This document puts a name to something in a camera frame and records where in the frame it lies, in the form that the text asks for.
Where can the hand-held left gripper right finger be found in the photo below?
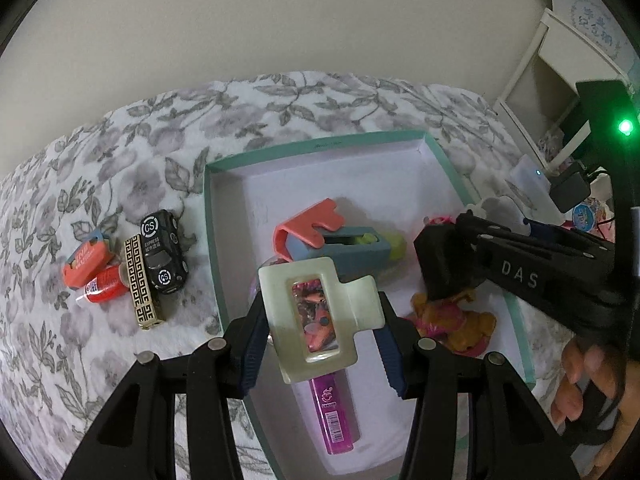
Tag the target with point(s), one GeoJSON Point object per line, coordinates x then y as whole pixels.
{"type": "Point", "coordinates": [392, 360]}

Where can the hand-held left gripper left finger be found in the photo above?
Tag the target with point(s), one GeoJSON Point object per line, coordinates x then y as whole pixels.
{"type": "Point", "coordinates": [252, 355]}

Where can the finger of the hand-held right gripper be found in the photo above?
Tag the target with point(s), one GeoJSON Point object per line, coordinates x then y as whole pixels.
{"type": "Point", "coordinates": [500, 232]}

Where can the small black box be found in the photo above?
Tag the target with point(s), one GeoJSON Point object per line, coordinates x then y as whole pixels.
{"type": "Point", "coordinates": [442, 260]}

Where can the cream rectangular hair clip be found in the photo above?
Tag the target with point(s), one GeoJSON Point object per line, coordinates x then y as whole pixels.
{"type": "Point", "coordinates": [357, 305]}

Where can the orange toy figure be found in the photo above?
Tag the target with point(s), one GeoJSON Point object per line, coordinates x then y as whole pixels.
{"type": "Point", "coordinates": [450, 322]}

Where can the pink lighter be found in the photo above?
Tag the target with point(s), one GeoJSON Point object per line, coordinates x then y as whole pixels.
{"type": "Point", "coordinates": [332, 415]}

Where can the coral and blue hair clip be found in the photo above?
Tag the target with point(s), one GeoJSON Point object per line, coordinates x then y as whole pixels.
{"type": "Point", "coordinates": [312, 225]}

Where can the green-rimmed white cardboard box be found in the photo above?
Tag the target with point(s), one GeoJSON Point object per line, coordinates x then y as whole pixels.
{"type": "Point", "coordinates": [280, 185]}

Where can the person's right hand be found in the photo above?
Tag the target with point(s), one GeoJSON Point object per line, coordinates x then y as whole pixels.
{"type": "Point", "coordinates": [605, 365]}

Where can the white fluffy object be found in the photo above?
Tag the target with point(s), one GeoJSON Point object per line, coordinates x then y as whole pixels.
{"type": "Point", "coordinates": [495, 207]}

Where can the white power bank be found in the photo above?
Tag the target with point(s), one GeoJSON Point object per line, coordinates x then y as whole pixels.
{"type": "Point", "coordinates": [527, 180]}

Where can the black power adapter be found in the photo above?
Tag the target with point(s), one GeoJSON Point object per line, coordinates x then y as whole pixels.
{"type": "Point", "coordinates": [570, 187]}

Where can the round colourful tin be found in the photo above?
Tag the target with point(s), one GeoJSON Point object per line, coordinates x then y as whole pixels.
{"type": "Point", "coordinates": [587, 215]}

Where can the gold black patterned lighter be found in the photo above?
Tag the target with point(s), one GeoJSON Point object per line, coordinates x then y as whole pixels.
{"type": "Point", "coordinates": [142, 285]}

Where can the black toy car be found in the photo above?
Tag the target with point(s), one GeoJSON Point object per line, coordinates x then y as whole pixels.
{"type": "Point", "coordinates": [160, 255]}

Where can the small red bottle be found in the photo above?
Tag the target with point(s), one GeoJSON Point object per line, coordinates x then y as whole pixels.
{"type": "Point", "coordinates": [105, 287]}

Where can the white wooden furniture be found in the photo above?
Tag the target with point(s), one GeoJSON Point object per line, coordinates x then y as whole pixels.
{"type": "Point", "coordinates": [555, 40]}

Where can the floral printed blanket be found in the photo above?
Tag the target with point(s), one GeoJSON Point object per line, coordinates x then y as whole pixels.
{"type": "Point", "coordinates": [75, 170]}

